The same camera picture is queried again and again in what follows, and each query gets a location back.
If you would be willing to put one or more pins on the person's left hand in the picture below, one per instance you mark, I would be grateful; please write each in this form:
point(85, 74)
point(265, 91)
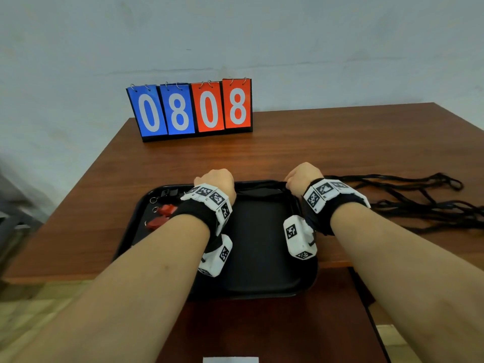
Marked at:
point(217, 181)

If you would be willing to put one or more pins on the person's right hand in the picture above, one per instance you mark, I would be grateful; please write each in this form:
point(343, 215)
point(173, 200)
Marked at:
point(304, 177)

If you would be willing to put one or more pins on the orange plastic holders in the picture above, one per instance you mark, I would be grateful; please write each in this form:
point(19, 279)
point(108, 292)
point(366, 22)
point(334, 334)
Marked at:
point(157, 222)

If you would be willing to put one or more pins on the black plastic tray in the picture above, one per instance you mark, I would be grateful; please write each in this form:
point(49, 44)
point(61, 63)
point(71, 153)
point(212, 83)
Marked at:
point(261, 253)

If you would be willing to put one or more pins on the person's left forearm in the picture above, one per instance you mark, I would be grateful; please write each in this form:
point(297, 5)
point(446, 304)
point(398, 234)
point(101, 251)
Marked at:
point(124, 298)

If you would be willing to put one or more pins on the person's right forearm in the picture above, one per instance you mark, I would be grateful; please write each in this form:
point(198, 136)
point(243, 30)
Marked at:
point(416, 283)

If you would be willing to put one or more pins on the black wristband with marker tags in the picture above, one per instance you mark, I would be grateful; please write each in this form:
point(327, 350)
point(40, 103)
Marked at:
point(325, 189)
point(210, 194)

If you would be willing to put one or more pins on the blue and red flip scoreboard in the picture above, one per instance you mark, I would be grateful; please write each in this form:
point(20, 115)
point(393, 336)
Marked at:
point(208, 109)

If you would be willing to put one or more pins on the white paper label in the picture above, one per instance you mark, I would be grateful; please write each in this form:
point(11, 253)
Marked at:
point(230, 360)

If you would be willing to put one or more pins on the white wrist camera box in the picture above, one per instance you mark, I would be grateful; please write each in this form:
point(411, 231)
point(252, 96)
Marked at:
point(298, 240)
point(217, 260)

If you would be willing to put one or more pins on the black chair with grey frame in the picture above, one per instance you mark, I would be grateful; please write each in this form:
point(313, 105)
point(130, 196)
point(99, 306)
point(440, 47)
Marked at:
point(11, 223)

